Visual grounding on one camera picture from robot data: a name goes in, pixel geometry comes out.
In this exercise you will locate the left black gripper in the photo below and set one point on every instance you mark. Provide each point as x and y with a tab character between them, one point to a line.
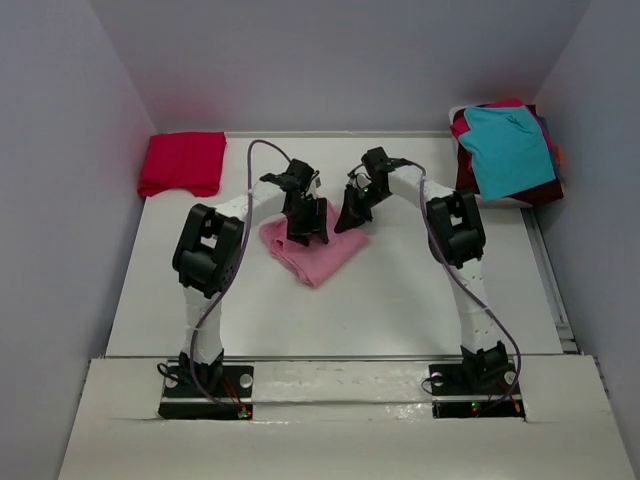
298	233

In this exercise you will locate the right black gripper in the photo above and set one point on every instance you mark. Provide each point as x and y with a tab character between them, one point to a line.
352	214

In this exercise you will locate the pink t shirt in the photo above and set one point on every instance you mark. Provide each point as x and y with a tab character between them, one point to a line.
312	265

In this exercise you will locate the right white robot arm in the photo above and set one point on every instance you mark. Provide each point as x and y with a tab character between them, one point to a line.
456	237

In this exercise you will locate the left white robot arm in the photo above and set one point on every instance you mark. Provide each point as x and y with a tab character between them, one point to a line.
212	245

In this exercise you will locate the folded red t shirt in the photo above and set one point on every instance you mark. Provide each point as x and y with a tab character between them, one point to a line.
189	161

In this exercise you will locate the magenta t shirt in pile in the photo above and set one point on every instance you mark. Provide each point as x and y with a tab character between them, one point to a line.
458	125

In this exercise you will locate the teal t shirt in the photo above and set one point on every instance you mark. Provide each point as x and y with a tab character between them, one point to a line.
509	152

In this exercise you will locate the dark maroon t shirt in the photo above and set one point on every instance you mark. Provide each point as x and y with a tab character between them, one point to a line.
534	197

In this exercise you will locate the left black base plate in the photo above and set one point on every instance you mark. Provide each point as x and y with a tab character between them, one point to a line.
230	400

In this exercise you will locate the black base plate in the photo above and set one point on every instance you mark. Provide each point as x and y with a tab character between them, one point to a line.
455	398
230	400

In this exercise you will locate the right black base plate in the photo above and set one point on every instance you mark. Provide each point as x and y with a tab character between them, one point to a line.
455	398

